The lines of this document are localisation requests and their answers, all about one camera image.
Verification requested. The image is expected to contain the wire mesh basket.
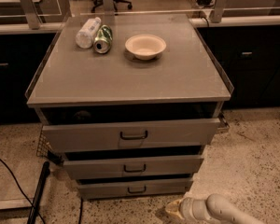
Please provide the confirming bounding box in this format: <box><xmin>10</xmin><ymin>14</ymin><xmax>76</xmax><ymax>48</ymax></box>
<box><xmin>36</xmin><ymin>132</ymin><xmax>51</xmax><ymax>158</ymax></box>

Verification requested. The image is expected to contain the green crushed soda can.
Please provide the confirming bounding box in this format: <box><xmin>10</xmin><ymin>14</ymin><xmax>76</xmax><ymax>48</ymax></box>
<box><xmin>93</xmin><ymin>25</ymin><xmax>113</xmax><ymax>54</ymax></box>

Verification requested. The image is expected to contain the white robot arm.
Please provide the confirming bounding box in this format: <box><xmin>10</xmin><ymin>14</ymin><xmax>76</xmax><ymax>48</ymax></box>
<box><xmin>165</xmin><ymin>194</ymin><xmax>265</xmax><ymax>224</ymax></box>

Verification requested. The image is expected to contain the dark counter cabinet row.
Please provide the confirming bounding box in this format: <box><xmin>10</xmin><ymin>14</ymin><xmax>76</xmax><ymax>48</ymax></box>
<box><xmin>0</xmin><ymin>25</ymin><xmax>280</xmax><ymax>123</ymax></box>

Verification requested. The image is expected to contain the black pole on floor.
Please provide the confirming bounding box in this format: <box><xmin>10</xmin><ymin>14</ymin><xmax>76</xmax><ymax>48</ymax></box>
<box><xmin>27</xmin><ymin>161</ymin><xmax>49</xmax><ymax>224</ymax></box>

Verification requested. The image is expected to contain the grey top drawer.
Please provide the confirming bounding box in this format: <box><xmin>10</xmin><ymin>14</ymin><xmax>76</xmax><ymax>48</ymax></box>
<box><xmin>43</xmin><ymin>119</ymin><xmax>219</xmax><ymax>153</ymax></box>

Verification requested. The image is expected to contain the left metal railing post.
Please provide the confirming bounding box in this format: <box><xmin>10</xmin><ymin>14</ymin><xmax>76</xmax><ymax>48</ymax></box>
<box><xmin>20</xmin><ymin>0</ymin><xmax>40</xmax><ymax>30</ymax></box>

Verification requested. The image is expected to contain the grey middle drawer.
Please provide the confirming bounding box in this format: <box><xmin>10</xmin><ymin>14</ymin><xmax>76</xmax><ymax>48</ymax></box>
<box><xmin>63</xmin><ymin>155</ymin><xmax>203</xmax><ymax>180</ymax></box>

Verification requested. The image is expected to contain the white plastic bottle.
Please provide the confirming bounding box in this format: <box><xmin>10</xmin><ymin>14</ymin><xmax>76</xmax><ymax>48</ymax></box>
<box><xmin>76</xmin><ymin>17</ymin><xmax>101</xmax><ymax>49</ymax></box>

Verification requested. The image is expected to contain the grey drawer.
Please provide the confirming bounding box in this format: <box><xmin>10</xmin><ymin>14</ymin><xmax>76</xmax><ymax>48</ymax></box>
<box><xmin>63</xmin><ymin>155</ymin><xmax>203</xmax><ymax>180</ymax></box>
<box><xmin>77</xmin><ymin>174</ymin><xmax>192</xmax><ymax>200</ymax></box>
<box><xmin>43</xmin><ymin>119</ymin><xmax>219</xmax><ymax>153</ymax></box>

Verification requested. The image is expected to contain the grey bottom drawer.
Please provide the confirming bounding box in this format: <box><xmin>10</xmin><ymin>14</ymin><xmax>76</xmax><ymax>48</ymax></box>
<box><xmin>77</xmin><ymin>174</ymin><xmax>192</xmax><ymax>200</ymax></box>

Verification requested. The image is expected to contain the grey metal drawer cabinet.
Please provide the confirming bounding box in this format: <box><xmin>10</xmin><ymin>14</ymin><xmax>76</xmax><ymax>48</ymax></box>
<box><xmin>24</xmin><ymin>13</ymin><xmax>234</xmax><ymax>202</ymax></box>

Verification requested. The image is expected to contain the right metal railing post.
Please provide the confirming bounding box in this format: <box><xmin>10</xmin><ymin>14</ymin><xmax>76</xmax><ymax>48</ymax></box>
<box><xmin>209</xmin><ymin>0</ymin><xmax>227</xmax><ymax>23</ymax></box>

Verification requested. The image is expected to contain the black floor cable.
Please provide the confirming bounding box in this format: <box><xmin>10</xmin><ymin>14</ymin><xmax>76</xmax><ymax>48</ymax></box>
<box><xmin>0</xmin><ymin>150</ymin><xmax>47</xmax><ymax>224</ymax></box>

